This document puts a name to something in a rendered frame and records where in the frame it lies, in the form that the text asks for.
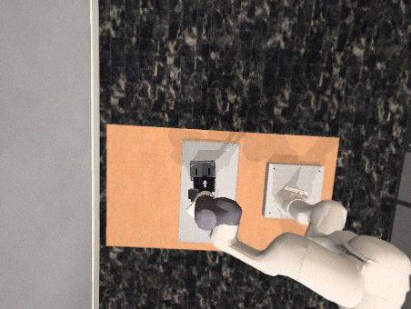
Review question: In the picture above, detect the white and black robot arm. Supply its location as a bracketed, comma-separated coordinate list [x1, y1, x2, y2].
[186, 186, 411, 309]

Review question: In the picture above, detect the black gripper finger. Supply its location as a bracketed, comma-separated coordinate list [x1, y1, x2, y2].
[202, 175, 208, 189]

